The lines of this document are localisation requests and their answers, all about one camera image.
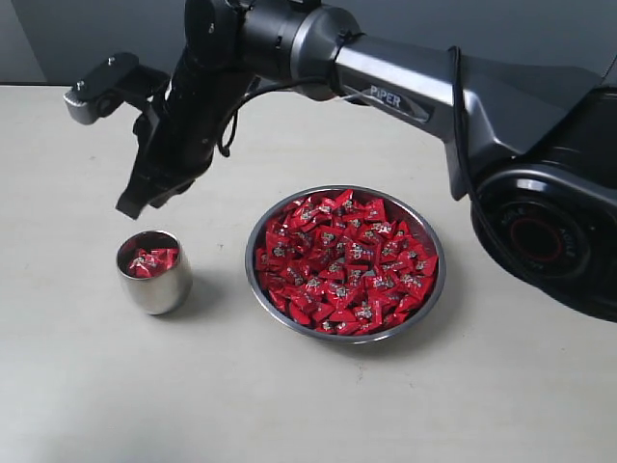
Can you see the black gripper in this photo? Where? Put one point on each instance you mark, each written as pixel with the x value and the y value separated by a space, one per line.
pixel 178 131

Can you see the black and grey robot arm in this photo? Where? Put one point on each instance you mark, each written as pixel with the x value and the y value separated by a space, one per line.
pixel 533 148

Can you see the stainless steel cup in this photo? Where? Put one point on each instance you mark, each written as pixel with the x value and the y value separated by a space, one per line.
pixel 164 293

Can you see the pile of red wrapped candies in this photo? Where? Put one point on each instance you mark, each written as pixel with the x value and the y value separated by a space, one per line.
pixel 344 265

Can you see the stainless steel bowl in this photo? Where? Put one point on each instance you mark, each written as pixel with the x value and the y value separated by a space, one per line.
pixel 429 226

